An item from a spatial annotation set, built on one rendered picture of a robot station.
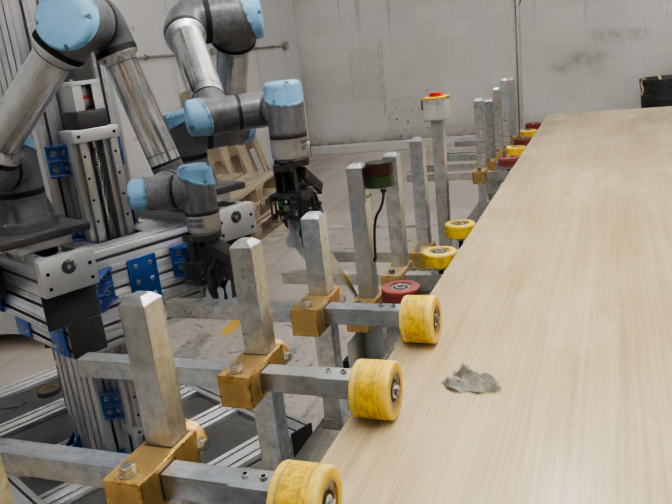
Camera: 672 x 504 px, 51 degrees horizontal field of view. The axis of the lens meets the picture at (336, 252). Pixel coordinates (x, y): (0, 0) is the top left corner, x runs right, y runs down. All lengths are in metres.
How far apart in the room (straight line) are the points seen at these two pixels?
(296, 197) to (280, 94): 0.20
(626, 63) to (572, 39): 0.70
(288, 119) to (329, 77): 8.32
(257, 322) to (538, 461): 0.43
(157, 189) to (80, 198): 0.51
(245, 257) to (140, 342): 0.25
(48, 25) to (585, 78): 8.23
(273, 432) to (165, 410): 0.30
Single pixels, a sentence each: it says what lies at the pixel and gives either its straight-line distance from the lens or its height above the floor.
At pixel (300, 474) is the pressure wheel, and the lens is 0.75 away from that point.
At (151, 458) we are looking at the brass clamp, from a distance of 0.85.
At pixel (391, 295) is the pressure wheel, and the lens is 1.43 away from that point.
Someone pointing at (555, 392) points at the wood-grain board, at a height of 0.90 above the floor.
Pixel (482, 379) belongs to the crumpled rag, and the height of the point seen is 0.91.
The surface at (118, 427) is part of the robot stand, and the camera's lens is 2.34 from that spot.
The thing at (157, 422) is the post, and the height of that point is 1.00.
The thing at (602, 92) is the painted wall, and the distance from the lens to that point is 9.41.
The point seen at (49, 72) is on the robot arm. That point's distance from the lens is 1.63.
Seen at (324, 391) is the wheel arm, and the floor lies 0.94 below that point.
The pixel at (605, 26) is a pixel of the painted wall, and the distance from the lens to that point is 9.37.
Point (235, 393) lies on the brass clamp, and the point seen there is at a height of 0.94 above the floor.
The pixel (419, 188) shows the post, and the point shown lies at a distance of 1.94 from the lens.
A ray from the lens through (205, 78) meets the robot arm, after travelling 1.53.
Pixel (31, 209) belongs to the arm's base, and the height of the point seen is 1.09.
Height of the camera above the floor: 1.39
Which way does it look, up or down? 16 degrees down
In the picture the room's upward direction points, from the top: 6 degrees counter-clockwise
